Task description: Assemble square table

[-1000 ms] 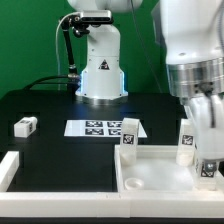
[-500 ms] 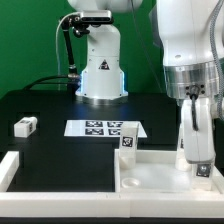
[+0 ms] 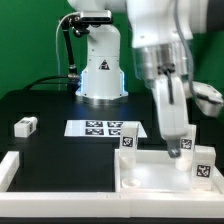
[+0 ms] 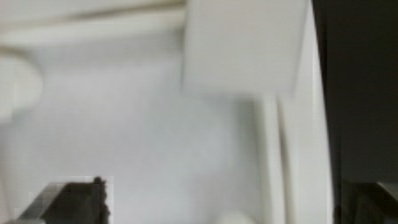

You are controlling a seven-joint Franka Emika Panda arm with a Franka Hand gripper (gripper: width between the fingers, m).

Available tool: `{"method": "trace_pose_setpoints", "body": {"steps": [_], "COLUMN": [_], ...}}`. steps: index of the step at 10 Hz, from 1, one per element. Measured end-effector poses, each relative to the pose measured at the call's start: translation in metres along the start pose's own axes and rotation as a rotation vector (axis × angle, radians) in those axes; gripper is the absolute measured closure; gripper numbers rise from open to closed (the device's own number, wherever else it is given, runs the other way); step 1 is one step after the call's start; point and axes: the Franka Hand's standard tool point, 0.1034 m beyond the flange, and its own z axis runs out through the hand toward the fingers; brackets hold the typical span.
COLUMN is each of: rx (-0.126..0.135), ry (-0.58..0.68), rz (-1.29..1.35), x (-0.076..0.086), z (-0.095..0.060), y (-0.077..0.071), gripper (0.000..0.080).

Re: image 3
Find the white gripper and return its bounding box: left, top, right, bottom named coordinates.
left=152, top=75, right=224, bottom=158

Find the white square tabletop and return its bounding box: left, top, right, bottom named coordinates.
left=114, top=149, right=224, bottom=194

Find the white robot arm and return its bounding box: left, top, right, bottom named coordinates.
left=67, top=0, right=224, bottom=158

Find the white U-shaped fence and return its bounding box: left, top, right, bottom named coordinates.
left=0, top=151, right=224, bottom=218

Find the white fiducial tag sheet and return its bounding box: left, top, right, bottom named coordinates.
left=63, top=119, right=148, bottom=139

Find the black cable bundle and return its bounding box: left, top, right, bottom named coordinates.
left=23, top=19, right=83, bottom=92

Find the camera on black mount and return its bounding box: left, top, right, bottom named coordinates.
left=61, top=10, right=113, bottom=38

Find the grey thin cable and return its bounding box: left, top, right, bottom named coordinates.
left=54, top=13, right=81, bottom=92

